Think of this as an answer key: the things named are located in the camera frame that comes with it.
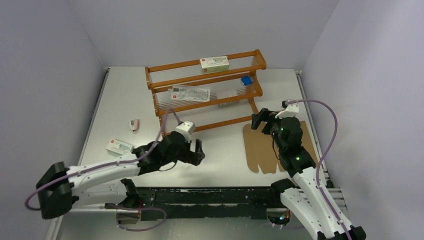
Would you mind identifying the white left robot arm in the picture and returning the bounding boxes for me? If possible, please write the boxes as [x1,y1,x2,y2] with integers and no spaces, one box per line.
[36,131,205,220]

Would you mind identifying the small pink white object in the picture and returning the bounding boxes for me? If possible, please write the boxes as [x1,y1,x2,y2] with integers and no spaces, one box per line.
[129,119,140,133]

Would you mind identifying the white flat package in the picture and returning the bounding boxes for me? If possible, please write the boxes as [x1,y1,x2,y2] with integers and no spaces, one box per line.
[167,85,211,103]

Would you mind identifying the green white box top shelf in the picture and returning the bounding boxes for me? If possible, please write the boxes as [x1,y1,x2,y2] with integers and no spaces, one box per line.
[199,56,230,74]

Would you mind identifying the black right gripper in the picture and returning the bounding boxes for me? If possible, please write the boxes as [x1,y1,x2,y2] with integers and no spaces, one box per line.
[251,107,286,153]

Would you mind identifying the orange wooden shelf rack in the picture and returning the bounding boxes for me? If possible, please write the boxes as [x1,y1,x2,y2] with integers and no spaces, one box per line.
[145,49,267,135]

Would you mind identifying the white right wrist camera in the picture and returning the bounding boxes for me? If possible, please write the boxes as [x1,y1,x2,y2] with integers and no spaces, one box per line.
[275,99,299,119]

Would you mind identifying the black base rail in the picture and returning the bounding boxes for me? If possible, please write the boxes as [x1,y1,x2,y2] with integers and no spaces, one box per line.
[117,186,286,221]

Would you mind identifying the small box lower shelf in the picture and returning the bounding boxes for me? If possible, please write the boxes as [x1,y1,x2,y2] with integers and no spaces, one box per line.
[218,100,240,107]

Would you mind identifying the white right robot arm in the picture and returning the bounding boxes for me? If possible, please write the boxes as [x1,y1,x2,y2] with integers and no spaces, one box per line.
[251,108,367,240]

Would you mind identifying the small blue object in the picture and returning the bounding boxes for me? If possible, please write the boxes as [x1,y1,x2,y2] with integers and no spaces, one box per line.
[240,75,254,86]

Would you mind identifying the brown cardboard box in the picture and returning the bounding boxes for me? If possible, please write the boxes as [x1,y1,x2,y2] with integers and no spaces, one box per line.
[242,120,320,174]

